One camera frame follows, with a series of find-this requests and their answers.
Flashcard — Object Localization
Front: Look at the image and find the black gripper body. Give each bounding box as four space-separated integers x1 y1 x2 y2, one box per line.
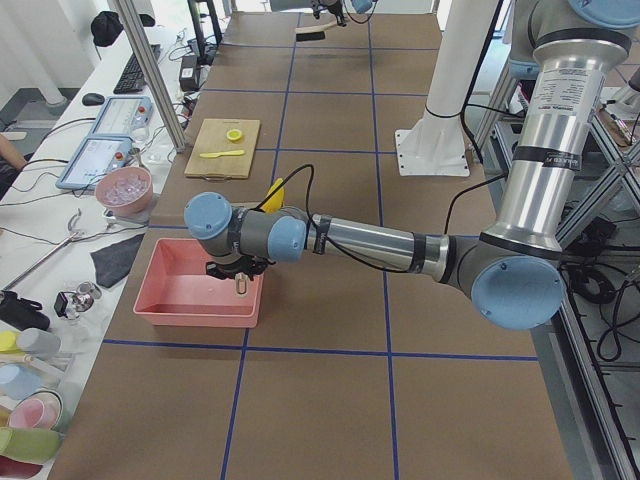
310 0 346 26
205 255 270 281

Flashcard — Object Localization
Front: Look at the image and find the beige brush with black bristles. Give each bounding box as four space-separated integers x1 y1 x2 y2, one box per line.
295 20 338 42

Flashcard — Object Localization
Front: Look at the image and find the yellow toy corn cob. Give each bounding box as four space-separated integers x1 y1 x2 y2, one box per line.
258 178 285 213

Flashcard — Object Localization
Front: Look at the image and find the beige dustpan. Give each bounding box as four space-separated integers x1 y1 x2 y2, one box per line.
234 273 250 297

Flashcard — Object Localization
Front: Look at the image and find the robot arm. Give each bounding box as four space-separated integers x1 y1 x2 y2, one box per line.
184 1 639 330
268 0 377 26

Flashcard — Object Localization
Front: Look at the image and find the pink plastic bin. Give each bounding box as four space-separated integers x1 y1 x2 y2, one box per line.
133 238 263 328

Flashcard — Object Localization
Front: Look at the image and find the yellow plastic knife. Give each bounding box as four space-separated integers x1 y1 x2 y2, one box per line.
199 149 246 159

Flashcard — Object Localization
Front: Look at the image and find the yellow toy lemon slice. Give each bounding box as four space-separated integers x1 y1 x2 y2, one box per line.
226 129 244 142

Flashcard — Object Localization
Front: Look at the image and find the bamboo cutting board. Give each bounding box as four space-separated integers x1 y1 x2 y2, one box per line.
184 118 261 180

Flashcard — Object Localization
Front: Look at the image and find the grey cloth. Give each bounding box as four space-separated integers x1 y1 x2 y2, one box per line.
90 234 144 288

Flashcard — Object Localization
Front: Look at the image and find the pink bowl on scale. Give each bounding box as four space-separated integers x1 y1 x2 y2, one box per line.
95 166 153 216

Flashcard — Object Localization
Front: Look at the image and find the metal grabber tool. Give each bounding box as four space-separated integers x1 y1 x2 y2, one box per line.
1 208 84 295

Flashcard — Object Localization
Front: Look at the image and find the black keyboard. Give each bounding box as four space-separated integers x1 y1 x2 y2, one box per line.
112 43 162 95

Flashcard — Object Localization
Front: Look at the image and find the teach pendant near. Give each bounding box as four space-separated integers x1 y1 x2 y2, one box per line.
56 135 132 190

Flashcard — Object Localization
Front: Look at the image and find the black computer mouse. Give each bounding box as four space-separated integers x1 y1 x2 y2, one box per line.
81 92 105 106

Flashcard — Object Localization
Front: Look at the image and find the stack of coloured cups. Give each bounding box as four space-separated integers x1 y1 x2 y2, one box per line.
1 329 67 479

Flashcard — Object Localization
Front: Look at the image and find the person in dark clothes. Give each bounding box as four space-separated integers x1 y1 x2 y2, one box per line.
0 136 28 198

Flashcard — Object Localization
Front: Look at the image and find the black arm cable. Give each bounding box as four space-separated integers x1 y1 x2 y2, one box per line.
257 163 511 274

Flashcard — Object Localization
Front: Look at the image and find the aluminium frame post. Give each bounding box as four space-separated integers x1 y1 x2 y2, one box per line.
113 0 186 153

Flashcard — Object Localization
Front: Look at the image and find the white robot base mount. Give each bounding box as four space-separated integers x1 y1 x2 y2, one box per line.
395 0 501 177

